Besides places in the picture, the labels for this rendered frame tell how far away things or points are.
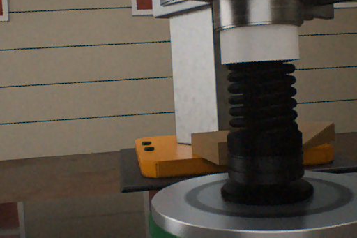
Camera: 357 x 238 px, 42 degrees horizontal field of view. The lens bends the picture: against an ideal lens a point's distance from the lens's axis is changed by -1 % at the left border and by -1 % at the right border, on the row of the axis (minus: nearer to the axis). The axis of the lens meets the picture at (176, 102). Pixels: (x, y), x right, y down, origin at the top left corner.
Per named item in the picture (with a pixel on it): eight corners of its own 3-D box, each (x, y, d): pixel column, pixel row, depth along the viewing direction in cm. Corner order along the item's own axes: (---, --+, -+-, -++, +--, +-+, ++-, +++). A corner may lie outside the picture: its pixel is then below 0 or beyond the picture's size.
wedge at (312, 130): (301, 138, 133) (300, 121, 133) (335, 139, 126) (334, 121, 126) (263, 149, 118) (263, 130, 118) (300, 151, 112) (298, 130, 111)
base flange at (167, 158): (134, 149, 158) (134, 135, 158) (275, 138, 164) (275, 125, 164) (142, 179, 110) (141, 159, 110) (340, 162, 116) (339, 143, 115)
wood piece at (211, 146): (191, 152, 120) (190, 133, 119) (228, 148, 122) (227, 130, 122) (218, 165, 101) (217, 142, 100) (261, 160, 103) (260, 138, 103)
